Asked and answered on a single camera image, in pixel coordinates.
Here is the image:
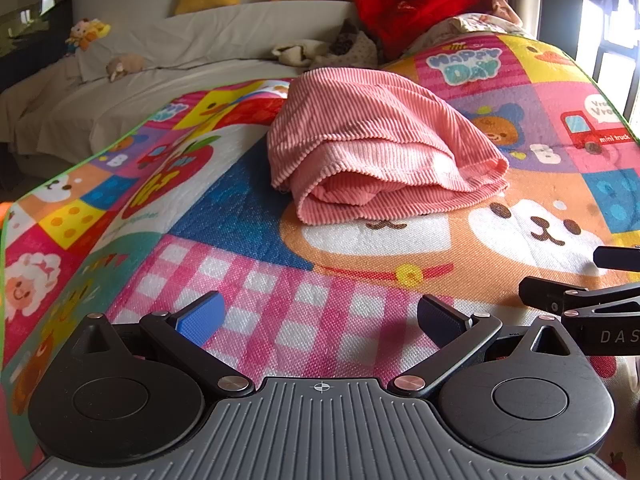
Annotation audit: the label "colourful plush toy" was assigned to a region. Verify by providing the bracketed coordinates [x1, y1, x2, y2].
[64, 17, 112, 54]

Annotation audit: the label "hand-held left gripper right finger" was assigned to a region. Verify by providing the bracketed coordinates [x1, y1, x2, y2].
[388, 294, 581, 398]

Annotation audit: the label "beige plush toy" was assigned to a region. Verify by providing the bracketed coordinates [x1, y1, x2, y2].
[106, 52, 146, 82]

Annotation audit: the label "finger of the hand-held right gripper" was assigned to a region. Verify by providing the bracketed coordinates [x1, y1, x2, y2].
[593, 245, 640, 272]
[518, 275, 640, 315]

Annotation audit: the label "white floral garment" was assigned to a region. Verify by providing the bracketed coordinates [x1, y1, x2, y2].
[399, 0, 534, 57]

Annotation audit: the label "colourful printed play mat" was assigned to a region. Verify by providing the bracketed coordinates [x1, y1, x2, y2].
[0, 32, 640, 480]

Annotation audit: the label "red garment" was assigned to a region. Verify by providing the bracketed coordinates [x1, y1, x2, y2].
[354, 0, 502, 61]

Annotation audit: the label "dark glass cabinet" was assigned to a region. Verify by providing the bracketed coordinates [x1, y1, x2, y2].
[0, 0, 74, 92]

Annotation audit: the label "white covered sofa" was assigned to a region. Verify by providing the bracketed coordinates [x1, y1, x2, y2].
[0, 0, 532, 173]

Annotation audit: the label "grey patterned cloth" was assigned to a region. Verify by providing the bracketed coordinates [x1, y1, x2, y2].
[312, 18, 379, 69]

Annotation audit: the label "pink ribbed baby dress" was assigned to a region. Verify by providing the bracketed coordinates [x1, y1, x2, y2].
[266, 67, 511, 226]

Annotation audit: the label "cream cloth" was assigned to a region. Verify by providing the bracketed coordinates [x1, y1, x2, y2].
[271, 40, 332, 69]

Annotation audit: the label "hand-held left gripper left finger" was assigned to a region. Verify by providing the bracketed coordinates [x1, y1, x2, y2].
[71, 290, 256, 398]

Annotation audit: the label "black window frame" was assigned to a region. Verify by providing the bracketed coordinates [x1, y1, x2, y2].
[580, 7, 640, 128]

